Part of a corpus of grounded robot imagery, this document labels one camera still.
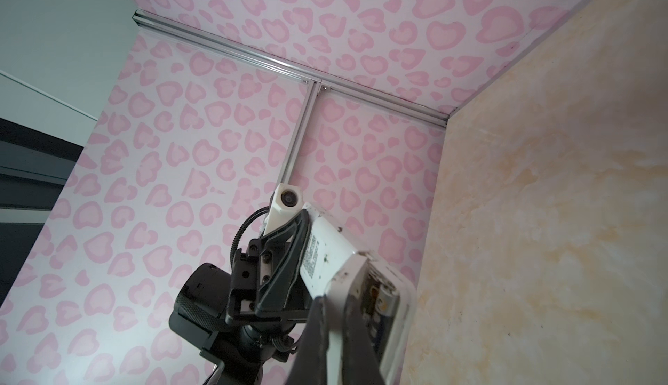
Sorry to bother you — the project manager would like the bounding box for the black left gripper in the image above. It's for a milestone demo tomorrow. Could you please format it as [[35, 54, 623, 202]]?
[[169, 209, 311, 384]]

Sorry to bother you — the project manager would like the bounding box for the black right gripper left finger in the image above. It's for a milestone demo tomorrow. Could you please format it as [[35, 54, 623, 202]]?
[[285, 296, 329, 385]]

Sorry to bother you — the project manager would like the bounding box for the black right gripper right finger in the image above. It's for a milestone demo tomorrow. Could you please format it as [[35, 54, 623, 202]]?
[[341, 295, 384, 385]]

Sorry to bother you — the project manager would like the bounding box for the white air conditioner remote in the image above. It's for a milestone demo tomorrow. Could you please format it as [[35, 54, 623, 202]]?
[[299, 203, 417, 384]]

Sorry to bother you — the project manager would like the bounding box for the black yellow battery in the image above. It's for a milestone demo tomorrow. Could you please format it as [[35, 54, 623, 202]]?
[[373, 284, 398, 322]]

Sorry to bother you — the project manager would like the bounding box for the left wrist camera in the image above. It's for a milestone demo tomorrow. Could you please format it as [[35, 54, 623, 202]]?
[[261, 183, 304, 235]]

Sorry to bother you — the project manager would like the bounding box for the aluminium diagonal frame bar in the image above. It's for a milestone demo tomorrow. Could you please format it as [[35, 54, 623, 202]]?
[[278, 81, 323, 184]]

